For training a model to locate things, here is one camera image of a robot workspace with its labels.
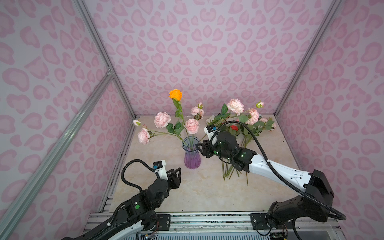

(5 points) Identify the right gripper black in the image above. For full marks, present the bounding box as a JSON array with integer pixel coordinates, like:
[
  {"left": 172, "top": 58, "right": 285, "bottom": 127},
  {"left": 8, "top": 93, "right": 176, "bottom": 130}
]
[{"left": 194, "top": 138, "right": 233, "bottom": 160}]

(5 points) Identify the purple glass vase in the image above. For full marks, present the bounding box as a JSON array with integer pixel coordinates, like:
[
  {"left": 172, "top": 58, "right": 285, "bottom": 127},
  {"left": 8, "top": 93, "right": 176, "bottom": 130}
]
[{"left": 182, "top": 136, "right": 201, "bottom": 170}]

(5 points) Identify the pink peony flower stem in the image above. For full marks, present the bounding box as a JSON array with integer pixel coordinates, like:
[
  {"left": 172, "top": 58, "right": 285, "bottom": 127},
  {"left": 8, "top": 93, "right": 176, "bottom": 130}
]
[{"left": 184, "top": 119, "right": 200, "bottom": 145}]

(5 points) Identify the striped pink peony branch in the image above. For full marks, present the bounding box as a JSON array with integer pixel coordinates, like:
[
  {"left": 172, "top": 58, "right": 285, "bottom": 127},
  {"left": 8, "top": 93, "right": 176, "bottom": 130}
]
[{"left": 207, "top": 99, "right": 265, "bottom": 127}]

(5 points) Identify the pink peony branch with bud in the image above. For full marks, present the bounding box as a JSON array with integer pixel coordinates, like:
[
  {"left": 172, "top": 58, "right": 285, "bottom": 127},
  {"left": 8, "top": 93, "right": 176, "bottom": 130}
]
[{"left": 133, "top": 112, "right": 182, "bottom": 145}]

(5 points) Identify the orange rose stem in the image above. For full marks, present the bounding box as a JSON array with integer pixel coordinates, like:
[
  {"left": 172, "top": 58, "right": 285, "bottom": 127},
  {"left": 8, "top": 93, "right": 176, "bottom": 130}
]
[{"left": 169, "top": 89, "right": 190, "bottom": 139}]

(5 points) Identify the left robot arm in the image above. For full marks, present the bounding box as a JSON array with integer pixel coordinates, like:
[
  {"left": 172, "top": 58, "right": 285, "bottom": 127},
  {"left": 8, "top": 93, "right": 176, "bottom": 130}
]
[{"left": 75, "top": 168, "right": 181, "bottom": 240}]

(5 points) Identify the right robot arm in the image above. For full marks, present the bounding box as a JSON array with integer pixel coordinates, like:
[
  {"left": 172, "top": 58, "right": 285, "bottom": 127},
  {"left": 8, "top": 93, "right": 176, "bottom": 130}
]
[{"left": 196, "top": 131, "right": 334, "bottom": 229}]

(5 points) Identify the red rose stem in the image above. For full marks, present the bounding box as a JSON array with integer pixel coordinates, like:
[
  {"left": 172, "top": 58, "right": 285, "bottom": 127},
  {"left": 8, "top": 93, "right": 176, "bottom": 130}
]
[{"left": 222, "top": 124, "right": 249, "bottom": 181}]

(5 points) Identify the small pink peony sprig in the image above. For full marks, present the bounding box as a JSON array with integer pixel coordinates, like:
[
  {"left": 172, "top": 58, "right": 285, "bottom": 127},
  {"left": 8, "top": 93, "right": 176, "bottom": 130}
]
[{"left": 191, "top": 103, "right": 205, "bottom": 120}]

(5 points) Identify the small mixed roses spray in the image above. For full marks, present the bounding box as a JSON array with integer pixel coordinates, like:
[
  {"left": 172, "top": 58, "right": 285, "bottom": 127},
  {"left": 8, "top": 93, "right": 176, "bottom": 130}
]
[{"left": 240, "top": 117, "right": 276, "bottom": 148}]

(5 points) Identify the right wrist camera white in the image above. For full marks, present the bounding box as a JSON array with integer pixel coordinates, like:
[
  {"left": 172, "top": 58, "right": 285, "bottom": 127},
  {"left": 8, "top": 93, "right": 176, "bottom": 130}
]
[{"left": 204, "top": 125, "right": 219, "bottom": 145}]

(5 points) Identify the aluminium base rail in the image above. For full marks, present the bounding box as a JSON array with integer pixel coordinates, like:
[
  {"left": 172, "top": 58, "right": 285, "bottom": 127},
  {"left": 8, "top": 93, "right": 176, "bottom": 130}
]
[{"left": 80, "top": 209, "right": 343, "bottom": 240}]

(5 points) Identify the right black corrugated cable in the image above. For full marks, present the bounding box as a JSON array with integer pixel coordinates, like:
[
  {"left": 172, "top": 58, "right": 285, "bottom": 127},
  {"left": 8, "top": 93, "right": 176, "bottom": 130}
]
[{"left": 209, "top": 120, "right": 347, "bottom": 221}]

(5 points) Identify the diagonal aluminium frame strut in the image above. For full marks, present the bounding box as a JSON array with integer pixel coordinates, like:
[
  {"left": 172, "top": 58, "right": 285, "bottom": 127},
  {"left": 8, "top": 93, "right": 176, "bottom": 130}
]
[{"left": 0, "top": 71, "right": 114, "bottom": 238}]

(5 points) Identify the left aluminium frame strut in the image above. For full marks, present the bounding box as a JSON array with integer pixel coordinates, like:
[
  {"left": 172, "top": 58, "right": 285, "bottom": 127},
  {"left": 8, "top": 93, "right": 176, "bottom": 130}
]
[{"left": 73, "top": 1, "right": 137, "bottom": 119}]

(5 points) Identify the right aluminium frame strut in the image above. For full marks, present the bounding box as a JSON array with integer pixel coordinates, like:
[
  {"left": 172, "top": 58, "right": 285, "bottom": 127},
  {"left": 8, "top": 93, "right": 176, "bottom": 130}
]
[{"left": 274, "top": 0, "right": 344, "bottom": 119}]

